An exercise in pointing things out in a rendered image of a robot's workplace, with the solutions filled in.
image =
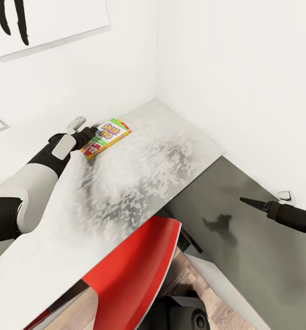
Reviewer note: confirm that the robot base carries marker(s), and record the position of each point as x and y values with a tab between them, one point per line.
177	313

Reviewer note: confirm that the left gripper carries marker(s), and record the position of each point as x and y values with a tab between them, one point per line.
87	134

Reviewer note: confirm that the desk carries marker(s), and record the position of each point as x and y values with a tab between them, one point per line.
165	167

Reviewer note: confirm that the swivel chair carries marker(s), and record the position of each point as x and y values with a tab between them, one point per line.
128	280

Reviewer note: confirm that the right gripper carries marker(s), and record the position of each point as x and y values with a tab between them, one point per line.
284	214

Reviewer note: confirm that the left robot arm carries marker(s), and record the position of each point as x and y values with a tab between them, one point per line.
25	195

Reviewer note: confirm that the board game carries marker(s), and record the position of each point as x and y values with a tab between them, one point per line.
108	134

